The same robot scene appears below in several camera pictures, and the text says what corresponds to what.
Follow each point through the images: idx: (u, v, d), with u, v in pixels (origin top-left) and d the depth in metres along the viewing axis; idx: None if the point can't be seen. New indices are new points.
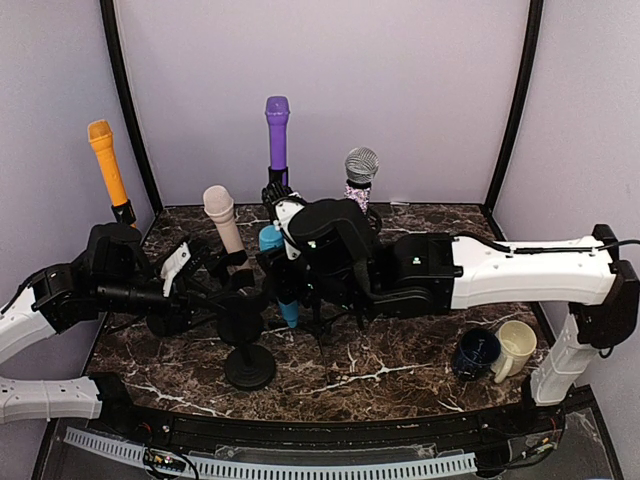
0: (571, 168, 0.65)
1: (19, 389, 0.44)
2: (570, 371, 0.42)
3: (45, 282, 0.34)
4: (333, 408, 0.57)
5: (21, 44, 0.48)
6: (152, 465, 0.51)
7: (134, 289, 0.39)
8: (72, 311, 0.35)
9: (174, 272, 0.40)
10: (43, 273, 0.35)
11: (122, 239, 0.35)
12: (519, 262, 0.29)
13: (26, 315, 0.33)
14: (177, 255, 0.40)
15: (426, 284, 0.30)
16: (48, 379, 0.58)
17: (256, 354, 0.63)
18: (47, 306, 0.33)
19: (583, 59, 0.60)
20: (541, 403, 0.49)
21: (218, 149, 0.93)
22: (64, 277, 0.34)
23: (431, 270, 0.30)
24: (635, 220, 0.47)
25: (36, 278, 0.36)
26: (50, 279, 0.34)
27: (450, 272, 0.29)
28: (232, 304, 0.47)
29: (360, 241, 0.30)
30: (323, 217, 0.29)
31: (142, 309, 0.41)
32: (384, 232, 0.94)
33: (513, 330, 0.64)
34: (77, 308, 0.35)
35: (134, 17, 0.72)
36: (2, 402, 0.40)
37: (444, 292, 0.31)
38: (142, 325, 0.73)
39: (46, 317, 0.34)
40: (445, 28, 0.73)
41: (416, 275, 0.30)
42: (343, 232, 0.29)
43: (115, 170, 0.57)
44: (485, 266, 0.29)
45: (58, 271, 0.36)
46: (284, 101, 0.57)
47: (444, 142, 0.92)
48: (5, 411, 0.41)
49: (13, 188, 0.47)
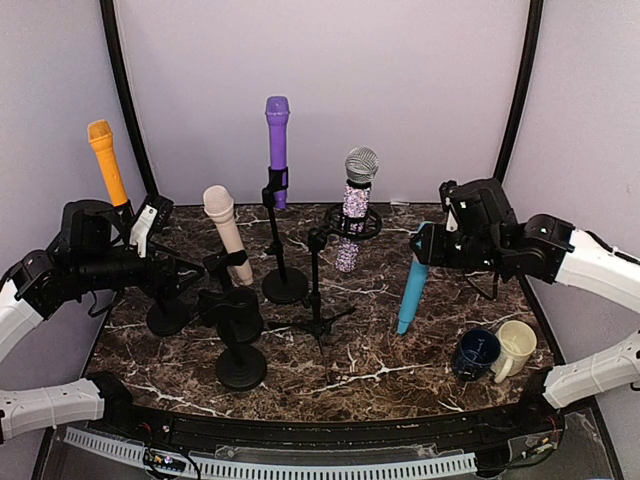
0: (571, 168, 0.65)
1: (23, 399, 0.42)
2: (610, 381, 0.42)
3: (24, 271, 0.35)
4: (333, 408, 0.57)
5: (21, 45, 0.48)
6: (152, 465, 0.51)
7: (114, 261, 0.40)
8: (55, 292, 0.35)
9: (146, 229, 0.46)
10: (20, 263, 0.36)
11: (95, 212, 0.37)
12: (617, 263, 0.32)
13: (10, 307, 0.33)
14: (143, 217, 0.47)
15: (543, 247, 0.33)
16: (48, 379, 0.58)
17: (247, 354, 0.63)
18: (29, 291, 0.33)
19: (583, 60, 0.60)
20: (550, 396, 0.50)
21: (218, 149, 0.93)
22: (42, 261, 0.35)
23: (552, 239, 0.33)
24: (636, 220, 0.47)
25: (13, 271, 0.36)
26: (28, 265, 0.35)
27: (564, 244, 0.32)
28: (224, 313, 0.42)
29: (496, 208, 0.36)
30: (472, 188, 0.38)
31: (123, 282, 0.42)
32: (384, 232, 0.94)
33: (513, 332, 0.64)
34: (59, 286, 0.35)
35: (134, 18, 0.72)
36: (9, 413, 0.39)
37: (554, 263, 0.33)
38: (142, 325, 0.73)
39: (32, 306, 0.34)
40: (445, 28, 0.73)
41: (532, 238, 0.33)
42: (485, 201, 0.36)
43: (116, 169, 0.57)
44: (588, 253, 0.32)
45: (35, 258, 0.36)
46: (284, 101, 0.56)
47: (443, 142, 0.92)
48: (12, 424, 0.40)
49: (13, 189, 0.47)
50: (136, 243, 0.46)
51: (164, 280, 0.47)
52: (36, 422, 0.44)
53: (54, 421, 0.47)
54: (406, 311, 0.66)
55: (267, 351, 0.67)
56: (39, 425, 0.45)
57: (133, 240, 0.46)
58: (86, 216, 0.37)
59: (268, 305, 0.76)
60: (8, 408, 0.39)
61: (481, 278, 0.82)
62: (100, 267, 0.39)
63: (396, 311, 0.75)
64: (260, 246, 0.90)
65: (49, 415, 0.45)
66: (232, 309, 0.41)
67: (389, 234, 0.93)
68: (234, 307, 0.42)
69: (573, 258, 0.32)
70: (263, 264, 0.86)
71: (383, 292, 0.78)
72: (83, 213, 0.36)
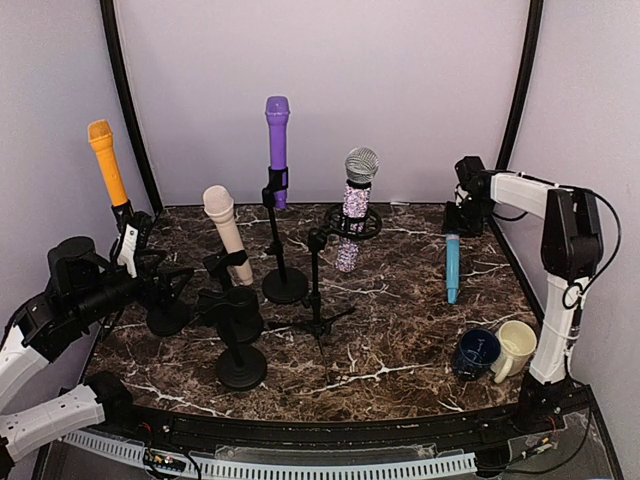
0: (571, 167, 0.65)
1: (25, 420, 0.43)
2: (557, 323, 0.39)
3: (28, 316, 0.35)
4: (333, 408, 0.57)
5: (21, 44, 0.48)
6: (152, 465, 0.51)
7: (108, 289, 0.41)
8: (62, 336, 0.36)
9: (131, 252, 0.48)
10: (25, 308, 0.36)
11: (77, 254, 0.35)
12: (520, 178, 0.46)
13: (18, 353, 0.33)
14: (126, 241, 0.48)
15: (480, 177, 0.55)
16: (43, 393, 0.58)
17: (247, 355, 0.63)
18: (37, 339, 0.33)
19: (584, 60, 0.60)
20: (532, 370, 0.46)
21: (219, 149, 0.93)
22: (45, 306, 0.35)
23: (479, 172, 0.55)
24: (635, 219, 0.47)
25: (19, 314, 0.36)
26: (33, 312, 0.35)
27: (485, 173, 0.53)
28: (225, 314, 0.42)
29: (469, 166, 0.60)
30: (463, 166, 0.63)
31: (122, 303, 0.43)
32: (384, 233, 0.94)
33: (511, 331, 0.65)
34: (66, 331, 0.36)
35: (135, 18, 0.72)
36: (10, 440, 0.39)
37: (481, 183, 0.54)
38: (142, 325, 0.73)
39: (39, 351, 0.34)
40: (444, 28, 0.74)
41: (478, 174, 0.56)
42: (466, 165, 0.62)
43: (116, 169, 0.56)
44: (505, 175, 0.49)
45: (39, 302, 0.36)
46: (284, 101, 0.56)
47: (443, 142, 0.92)
48: (16, 447, 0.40)
49: (14, 189, 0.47)
50: (124, 263, 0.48)
51: (158, 293, 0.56)
52: (42, 439, 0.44)
53: (60, 433, 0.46)
54: (451, 276, 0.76)
55: (267, 351, 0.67)
56: (44, 441, 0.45)
57: (122, 262, 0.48)
58: (69, 262, 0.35)
59: (268, 305, 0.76)
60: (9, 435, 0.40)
61: (481, 278, 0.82)
62: (97, 299, 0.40)
63: (396, 311, 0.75)
64: (260, 246, 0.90)
65: (51, 430, 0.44)
66: (232, 309, 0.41)
67: (389, 234, 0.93)
68: (235, 310, 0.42)
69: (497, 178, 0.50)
70: (263, 264, 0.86)
71: (383, 292, 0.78)
72: (66, 259, 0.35)
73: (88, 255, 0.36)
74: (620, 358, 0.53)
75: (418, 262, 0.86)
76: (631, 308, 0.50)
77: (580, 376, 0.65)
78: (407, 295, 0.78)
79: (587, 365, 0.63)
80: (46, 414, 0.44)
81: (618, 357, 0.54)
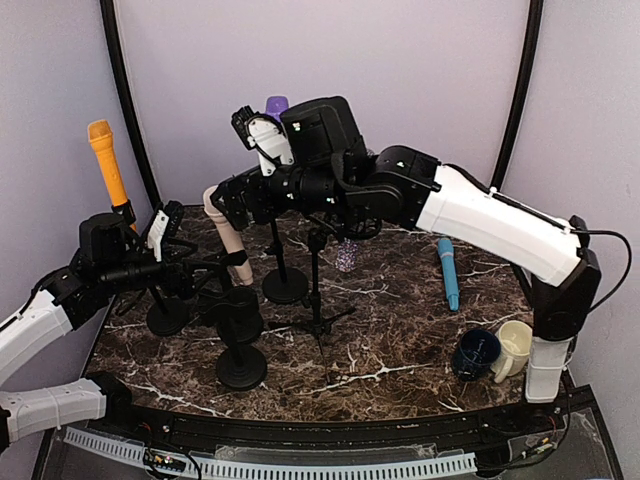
0: (569, 167, 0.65)
1: (25, 398, 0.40)
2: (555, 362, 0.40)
3: (57, 282, 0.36)
4: (334, 408, 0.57)
5: (22, 46, 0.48)
6: (152, 465, 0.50)
7: (132, 268, 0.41)
8: (86, 302, 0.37)
9: (160, 236, 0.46)
10: (53, 276, 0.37)
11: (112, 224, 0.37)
12: (493, 206, 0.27)
13: (48, 311, 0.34)
14: (156, 225, 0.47)
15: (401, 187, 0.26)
16: (45, 383, 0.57)
17: (250, 355, 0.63)
18: (67, 300, 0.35)
19: (582, 59, 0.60)
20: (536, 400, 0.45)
21: (218, 150, 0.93)
22: (74, 275, 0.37)
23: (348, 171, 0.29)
24: (632, 220, 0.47)
25: (47, 282, 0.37)
26: (62, 280, 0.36)
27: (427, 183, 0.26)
28: (225, 314, 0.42)
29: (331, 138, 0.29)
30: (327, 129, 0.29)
31: (144, 284, 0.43)
32: (384, 232, 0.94)
33: (512, 331, 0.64)
34: (91, 299, 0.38)
35: (136, 19, 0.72)
36: (14, 413, 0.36)
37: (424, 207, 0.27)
38: (142, 325, 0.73)
39: (65, 313, 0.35)
40: (445, 27, 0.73)
41: (285, 172, 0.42)
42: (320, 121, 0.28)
43: (116, 169, 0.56)
44: (461, 196, 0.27)
45: (66, 272, 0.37)
46: (284, 101, 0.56)
47: (443, 140, 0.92)
48: (18, 424, 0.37)
49: (14, 190, 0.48)
50: (152, 247, 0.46)
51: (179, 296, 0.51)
52: (42, 423, 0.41)
53: (55, 427, 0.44)
54: (451, 283, 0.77)
55: (267, 351, 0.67)
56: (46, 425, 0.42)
57: (150, 244, 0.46)
58: (104, 231, 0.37)
59: (268, 305, 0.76)
60: (14, 408, 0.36)
61: (481, 278, 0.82)
62: (120, 274, 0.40)
63: (396, 311, 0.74)
64: (260, 246, 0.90)
65: (54, 415, 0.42)
66: (232, 309, 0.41)
67: (389, 234, 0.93)
68: (235, 310, 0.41)
69: (510, 226, 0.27)
70: (263, 264, 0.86)
71: (383, 292, 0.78)
72: (101, 228, 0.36)
73: (121, 224, 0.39)
74: (619, 358, 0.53)
75: (418, 262, 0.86)
76: (627, 307, 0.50)
77: (579, 375, 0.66)
78: (407, 295, 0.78)
79: (587, 366, 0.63)
80: (52, 397, 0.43)
81: (617, 358, 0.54)
